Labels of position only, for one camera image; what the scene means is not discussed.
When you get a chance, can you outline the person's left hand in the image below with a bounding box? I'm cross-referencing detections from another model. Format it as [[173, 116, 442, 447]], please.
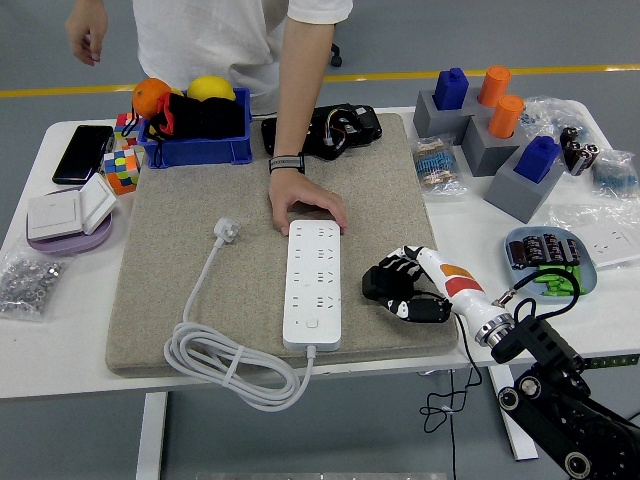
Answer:
[[268, 168, 348, 237]]

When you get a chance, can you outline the person's right hand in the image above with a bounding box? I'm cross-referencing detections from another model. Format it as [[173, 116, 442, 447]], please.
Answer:
[[64, 0, 110, 67]]

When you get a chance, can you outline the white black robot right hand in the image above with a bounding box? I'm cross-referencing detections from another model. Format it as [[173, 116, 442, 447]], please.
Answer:
[[375, 243, 504, 332]]

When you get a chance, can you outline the black plug adapter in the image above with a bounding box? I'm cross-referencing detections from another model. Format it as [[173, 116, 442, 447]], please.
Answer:
[[361, 263, 401, 302]]

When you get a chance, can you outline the white power strip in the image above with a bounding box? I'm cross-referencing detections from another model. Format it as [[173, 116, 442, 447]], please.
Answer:
[[282, 218, 343, 351]]

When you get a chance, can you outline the grey black wristband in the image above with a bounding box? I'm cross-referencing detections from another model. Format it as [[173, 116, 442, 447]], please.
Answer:
[[268, 153, 306, 175]]

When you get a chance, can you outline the black capacitor with print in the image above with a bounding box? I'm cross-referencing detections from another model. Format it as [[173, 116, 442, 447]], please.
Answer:
[[507, 240, 527, 271], [559, 238, 581, 266], [542, 232, 564, 264], [522, 235, 546, 266]]

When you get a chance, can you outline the grey-brown mat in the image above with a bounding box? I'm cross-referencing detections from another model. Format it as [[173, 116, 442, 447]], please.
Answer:
[[105, 112, 460, 379]]

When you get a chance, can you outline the orange fruit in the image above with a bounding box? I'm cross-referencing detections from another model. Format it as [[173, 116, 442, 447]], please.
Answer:
[[131, 77, 174, 120]]

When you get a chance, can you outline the black opened electronic device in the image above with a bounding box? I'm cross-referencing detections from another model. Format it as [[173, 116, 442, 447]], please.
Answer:
[[260, 103, 384, 161]]

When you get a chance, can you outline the small colourful puzzle cube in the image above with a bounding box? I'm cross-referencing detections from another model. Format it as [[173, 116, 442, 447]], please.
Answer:
[[113, 112, 146, 151]]

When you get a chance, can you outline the blue plastic bin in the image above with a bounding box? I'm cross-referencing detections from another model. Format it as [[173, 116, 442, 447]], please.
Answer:
[[137, 87, 254, 169]]

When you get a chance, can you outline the bag of taped resistors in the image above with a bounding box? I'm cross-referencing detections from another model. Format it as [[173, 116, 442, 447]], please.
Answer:
[[410, 135, 469, 197]]

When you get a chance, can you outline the black smartphone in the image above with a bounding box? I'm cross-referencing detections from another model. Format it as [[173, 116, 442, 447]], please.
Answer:
[[51, 124, 115, 185]]

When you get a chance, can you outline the light blue plate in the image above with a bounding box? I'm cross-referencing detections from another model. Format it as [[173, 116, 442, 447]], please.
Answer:
[[503, 225, 600, 305]]

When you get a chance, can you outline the clear empty plastic bag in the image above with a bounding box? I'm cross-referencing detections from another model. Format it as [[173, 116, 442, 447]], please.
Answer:
[[548, 202, 640, 271]]

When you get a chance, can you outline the yellow lemon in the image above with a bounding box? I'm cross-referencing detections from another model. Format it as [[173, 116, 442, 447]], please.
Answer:
[[186, 74, 237, 104]]

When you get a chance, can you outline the large colourful puzzle cube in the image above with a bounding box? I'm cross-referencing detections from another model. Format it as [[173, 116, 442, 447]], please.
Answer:
[[102, 148, 141, 196]]

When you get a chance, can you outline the wide grey holder block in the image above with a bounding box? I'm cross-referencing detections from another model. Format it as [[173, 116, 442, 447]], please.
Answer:
[[413, 85, 484, 146]]

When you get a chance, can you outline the blue square peg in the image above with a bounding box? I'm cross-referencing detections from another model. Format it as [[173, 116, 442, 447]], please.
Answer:
[[432, 67, 470, 112], [513, 134, 562, 185]]

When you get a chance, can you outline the black loose capacitor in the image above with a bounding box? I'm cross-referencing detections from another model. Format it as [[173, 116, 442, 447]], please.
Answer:
[[564, 141, 584, 174], [558, 126, 591, 149], [573, 143, 600, 177]]

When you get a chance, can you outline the black table control panel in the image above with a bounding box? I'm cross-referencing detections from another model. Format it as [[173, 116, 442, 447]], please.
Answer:
[[582, 353, 640, 371]]

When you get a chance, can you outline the orange cylinder peg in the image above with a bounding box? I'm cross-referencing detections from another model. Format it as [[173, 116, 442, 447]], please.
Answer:
[[487, 93, 526, 140], [477, 64, 512, 108]]

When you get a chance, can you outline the white table leg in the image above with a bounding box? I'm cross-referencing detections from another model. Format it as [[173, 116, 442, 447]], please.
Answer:
[[488, 367, 540, 461], [135, 391, 169, 480]]

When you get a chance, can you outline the bag of blue resistors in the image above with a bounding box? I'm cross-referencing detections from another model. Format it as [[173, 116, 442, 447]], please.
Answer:
[[590, 148, 640, 200]]

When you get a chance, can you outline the clear bag of small parts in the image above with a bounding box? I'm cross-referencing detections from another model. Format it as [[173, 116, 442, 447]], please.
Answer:
[[517, 95, 601, 151]]

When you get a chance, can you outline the purple round plate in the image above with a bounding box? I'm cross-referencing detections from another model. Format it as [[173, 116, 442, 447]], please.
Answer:
[[27, 187, 115, 257]]

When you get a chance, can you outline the bag of metal nuts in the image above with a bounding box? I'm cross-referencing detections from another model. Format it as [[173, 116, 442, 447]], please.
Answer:
[[0, 249, 69, 321]]

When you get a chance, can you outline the white power strip cord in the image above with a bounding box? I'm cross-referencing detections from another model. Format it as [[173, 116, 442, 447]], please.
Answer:
[[163, 217, 317, 412]]

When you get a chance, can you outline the black drawstring pouch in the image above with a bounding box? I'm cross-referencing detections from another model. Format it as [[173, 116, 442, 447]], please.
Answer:
[[120, 92, 247, 170]]

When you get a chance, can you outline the white wall socket panel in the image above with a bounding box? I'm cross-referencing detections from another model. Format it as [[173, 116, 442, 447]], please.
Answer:
[[574, 223, 640, 270]]

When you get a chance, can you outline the white wall switch panel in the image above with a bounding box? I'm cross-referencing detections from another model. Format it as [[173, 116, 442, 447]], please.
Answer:
[[78, 173, 119, 236], [26, 189, 84, 242]]

